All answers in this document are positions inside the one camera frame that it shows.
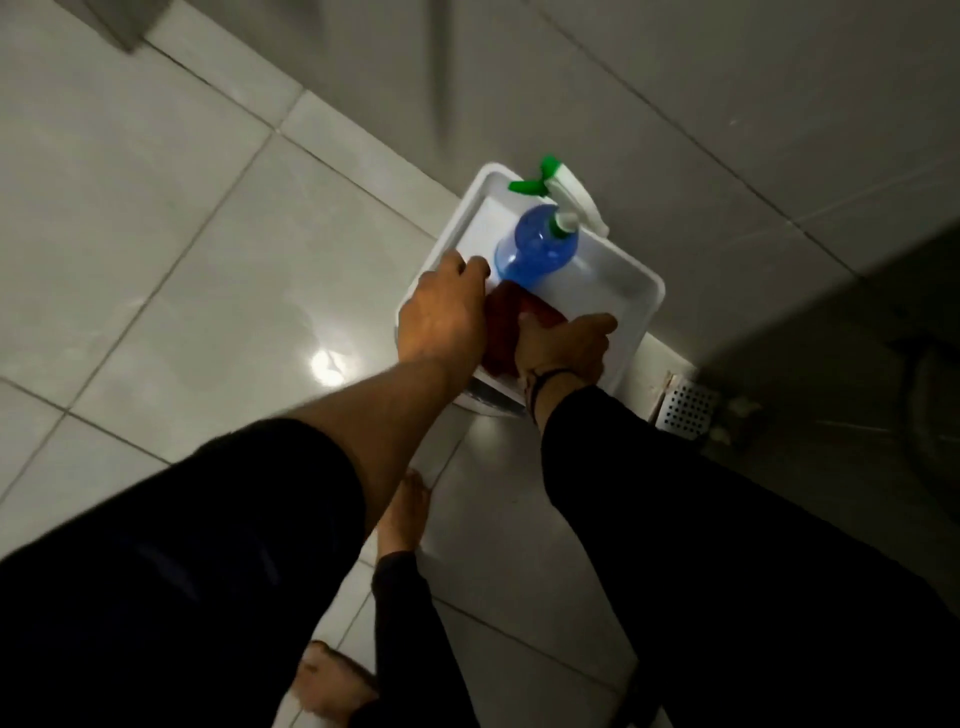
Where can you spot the person's left hand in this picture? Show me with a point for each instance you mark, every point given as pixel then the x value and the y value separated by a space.
pixel 442 319

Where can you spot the person's right hand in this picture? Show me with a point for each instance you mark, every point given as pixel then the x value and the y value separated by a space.
pixel 562 346

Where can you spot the person's left thumb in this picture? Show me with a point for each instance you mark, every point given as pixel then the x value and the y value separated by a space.
pixel 478 268

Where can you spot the person's right thumb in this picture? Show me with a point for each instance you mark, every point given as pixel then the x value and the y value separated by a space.
pixel 528 328

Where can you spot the white plastic tray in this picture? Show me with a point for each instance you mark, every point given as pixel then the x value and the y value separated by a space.
pixel 600 289

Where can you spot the person's right forearm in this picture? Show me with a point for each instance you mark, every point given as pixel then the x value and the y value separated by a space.
pixel 615 480

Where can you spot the person's left forearm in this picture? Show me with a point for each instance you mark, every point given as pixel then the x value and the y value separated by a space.
pixel 375 427

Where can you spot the dark red cloth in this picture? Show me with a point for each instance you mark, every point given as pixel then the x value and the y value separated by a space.
pixel 502 322

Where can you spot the black wristband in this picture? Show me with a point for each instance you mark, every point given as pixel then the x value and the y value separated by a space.
pixel 541 377

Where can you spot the blue spray bottle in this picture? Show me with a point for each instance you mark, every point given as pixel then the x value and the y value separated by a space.
pixel 536 247

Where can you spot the metal floor drain grate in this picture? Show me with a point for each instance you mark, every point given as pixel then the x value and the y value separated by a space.
pixel 686 409

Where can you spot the person's right foot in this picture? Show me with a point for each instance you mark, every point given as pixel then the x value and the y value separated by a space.
pixel 405 517

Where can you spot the person's foot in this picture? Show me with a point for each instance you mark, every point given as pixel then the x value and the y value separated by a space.
pixel 405 517
pixel 330 682

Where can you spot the black trouser leg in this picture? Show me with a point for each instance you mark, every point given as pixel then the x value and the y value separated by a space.
pixel 420 645

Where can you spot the person's left foot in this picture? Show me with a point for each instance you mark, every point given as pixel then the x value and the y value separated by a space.
pixel 330 682

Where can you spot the black long-sleeved top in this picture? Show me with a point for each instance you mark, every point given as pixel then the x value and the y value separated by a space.
pixel 150 585

